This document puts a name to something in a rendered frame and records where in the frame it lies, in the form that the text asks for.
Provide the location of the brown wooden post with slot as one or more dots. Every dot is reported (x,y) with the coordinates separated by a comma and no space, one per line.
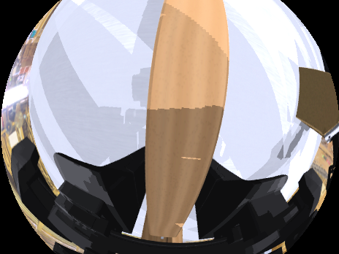
(146,236)

